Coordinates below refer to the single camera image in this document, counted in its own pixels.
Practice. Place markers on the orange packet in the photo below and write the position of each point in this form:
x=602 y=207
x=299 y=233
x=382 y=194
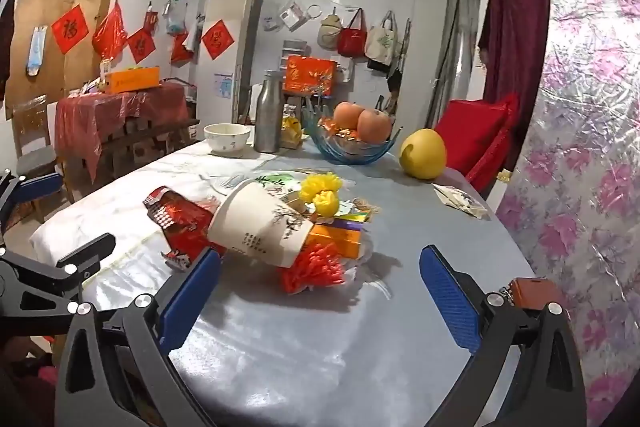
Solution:
x=337 y=242

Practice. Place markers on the red paper decoration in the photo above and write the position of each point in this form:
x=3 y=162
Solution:
x=180 y=49

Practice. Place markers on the red gift box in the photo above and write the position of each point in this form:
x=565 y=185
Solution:
x=310 y=74

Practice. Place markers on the blue paper notice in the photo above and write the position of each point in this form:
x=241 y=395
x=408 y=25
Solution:
x=224 y=87

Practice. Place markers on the green white wrapper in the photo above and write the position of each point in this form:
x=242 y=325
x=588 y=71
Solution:
x=272 y=181

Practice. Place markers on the yellow pomelo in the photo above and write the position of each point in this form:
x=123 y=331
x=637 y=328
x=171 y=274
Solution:
x=424 y=154

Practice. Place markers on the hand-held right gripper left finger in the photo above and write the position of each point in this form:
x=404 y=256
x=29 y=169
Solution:
x=190 y=297

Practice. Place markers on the floral plastic sheet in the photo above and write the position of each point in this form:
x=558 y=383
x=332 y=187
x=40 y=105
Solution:
x=585 y=132

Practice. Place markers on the clear blue plastic bag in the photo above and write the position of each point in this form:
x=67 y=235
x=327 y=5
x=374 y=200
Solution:
x=176 y=19

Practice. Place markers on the medium red diamond poster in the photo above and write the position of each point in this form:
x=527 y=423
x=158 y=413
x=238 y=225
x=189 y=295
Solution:
x=218 y=39

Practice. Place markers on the yellow paper flower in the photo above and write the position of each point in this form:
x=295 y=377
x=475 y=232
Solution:
x=326 y=204
x=320 y=184

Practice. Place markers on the orange box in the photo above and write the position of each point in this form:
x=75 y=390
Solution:
x=132 y=79

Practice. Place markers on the printed paper cup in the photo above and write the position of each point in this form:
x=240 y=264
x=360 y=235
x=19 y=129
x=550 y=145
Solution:
x=255 y=222

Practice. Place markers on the side table with red cover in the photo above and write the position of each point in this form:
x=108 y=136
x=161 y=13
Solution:
x=100 y=112

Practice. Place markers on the grey shelf rack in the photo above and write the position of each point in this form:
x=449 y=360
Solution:
x=300 y=47

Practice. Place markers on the dark wooden bench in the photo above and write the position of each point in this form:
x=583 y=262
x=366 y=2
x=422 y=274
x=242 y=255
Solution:
x=150 y=129

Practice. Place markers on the hanging clear packet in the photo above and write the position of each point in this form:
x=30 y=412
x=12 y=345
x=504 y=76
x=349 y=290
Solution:
x=292 y=16

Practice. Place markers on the black bag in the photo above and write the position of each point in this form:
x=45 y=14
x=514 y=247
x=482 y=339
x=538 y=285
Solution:
x=397 y=72

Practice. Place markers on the white canvas tote bag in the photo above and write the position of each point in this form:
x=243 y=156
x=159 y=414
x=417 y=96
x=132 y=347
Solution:
x=381 y=42

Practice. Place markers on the pile of small table items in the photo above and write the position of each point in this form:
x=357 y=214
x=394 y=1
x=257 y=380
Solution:
x=87 y=88

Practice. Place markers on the small red diamond poster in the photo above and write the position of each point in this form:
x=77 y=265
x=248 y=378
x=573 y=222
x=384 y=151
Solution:
x=140 y=46

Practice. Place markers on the purple yellow packet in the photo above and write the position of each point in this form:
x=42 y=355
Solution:
x=350 y=221

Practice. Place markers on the dark red curtain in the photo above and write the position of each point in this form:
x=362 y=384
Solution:
x=515 y=32

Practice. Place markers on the steel bottle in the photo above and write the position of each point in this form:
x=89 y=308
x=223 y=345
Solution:
x=268 y=117

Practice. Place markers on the red cushion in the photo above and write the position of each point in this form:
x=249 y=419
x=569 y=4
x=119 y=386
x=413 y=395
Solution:
x=470 y=132

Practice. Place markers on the paper leaflet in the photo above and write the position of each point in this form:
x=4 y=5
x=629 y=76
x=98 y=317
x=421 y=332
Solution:
x=460 y=202

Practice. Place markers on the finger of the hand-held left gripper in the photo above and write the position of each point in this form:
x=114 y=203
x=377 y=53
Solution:
x=95 y=249
x=40 y=188

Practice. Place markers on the large red diamond poster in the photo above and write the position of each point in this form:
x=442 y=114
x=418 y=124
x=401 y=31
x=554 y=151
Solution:
x=70 y=29

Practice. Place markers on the red plastic flower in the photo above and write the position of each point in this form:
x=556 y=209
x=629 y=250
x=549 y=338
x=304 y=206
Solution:
x=312 y=269

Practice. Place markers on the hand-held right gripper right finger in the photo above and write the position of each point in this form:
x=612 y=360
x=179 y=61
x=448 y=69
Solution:
x=447 y=302

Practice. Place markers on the blue glass fruit bowl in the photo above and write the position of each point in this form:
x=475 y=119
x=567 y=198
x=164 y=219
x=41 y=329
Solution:
x=350 y=152

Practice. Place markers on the blue face mask pack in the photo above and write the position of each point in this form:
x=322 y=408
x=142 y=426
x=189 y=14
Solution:
x=36 y=52

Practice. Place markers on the yellow snack packet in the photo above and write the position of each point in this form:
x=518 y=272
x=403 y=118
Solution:
x=291 y=129

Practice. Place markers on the white refrigerator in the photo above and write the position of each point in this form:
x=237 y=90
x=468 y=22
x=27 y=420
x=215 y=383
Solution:
x=225 y=7

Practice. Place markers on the dark patterned garment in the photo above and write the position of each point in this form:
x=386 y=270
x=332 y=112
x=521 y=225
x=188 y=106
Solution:
x=6 y=47

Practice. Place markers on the red cigarette wrapper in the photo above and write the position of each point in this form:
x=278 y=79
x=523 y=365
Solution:
x=185 y=222

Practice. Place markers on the red tote bag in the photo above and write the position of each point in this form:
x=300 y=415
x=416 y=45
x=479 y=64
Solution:
x=352 y=39

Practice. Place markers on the white bowl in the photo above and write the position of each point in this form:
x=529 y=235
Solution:
x=227 y=139

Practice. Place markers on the beige straw bag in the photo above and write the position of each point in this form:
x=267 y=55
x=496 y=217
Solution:
x=328 y=32

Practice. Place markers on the small red paper bag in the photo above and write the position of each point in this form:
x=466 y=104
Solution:
x=151 y=19

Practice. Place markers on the white plastic bottle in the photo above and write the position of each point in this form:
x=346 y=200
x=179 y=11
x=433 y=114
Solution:
x=106 y=71

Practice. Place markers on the wooden chair grey cushion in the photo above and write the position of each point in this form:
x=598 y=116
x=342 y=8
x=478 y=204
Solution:
x=32 y=122

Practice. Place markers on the red plastic bag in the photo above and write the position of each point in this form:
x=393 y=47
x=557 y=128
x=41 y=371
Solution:
x=110 y=34

